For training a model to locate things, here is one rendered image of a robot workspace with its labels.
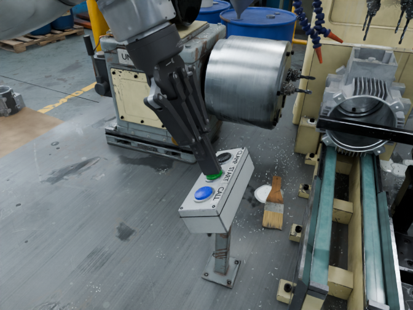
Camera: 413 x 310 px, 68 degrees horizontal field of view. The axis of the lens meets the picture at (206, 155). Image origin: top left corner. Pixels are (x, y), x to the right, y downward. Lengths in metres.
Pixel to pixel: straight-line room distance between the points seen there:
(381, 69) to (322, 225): 0.41
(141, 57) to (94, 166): 0.65
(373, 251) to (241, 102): 0.46
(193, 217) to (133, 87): 0.54
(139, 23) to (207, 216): 0.28
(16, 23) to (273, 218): 0.66
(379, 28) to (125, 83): 0.76
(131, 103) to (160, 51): 0.55
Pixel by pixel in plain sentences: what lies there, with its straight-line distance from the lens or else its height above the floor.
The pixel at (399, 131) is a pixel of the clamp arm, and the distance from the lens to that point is 0.83.
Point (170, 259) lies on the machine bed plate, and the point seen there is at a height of 0.80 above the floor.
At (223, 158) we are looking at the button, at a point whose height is 1.07.
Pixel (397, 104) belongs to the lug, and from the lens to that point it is 0.83.
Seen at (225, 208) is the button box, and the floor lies 1.06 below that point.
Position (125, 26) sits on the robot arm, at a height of 1.31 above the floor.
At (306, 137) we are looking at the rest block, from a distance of 1.03.
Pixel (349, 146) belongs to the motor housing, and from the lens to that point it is 0.89.
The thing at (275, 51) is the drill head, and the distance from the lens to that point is 0.84.
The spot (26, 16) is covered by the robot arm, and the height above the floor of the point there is 1.31.
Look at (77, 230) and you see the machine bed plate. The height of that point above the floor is 0.80.
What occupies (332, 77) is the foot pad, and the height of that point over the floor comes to 1.08.
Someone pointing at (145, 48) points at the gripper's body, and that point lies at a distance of 0.42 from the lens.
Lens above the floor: 1.40
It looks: 36 degrees down
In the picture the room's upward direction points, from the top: straight up
